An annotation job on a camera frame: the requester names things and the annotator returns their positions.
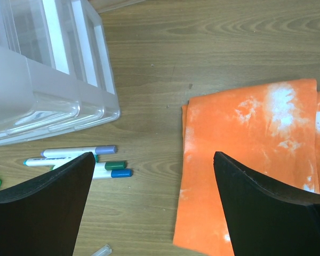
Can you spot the white plastic drawer organizer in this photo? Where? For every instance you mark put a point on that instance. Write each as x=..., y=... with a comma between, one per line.
x=55, y=72

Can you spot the blue cap marker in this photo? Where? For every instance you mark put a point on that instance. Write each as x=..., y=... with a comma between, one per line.
x=125, y=173

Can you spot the orange white tie-dye cloth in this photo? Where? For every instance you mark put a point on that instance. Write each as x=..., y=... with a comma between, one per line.
x=271, y=128

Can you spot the teal cap marker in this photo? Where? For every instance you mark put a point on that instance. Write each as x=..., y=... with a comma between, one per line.
x=52, y=161

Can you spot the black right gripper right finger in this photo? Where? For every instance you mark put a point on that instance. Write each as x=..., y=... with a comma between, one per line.
x=265, y=216

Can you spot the purple cap marker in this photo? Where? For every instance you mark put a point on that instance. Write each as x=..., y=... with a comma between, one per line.
x=97, y=150

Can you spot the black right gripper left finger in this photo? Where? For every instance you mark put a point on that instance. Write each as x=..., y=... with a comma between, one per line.
x=42, y=216

